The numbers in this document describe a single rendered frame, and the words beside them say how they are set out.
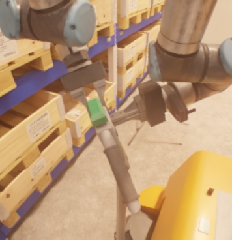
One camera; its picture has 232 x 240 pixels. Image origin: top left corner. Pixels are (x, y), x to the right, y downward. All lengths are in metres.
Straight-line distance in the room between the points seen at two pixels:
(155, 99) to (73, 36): 0.26
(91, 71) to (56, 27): 0.21
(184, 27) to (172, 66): 0.09
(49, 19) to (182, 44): 0.25
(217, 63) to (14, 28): 0.44
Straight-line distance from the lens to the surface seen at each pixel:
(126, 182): 0.43
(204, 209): 0.95
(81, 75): 0.56
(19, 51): 1.18
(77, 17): 0.38
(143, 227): 1.34
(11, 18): 0.49
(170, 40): 0.38
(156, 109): 0.53
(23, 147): 1.34
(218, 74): 0.46
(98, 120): 0.44
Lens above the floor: 1.69
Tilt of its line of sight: 39 degrees down
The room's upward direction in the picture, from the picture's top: straight up
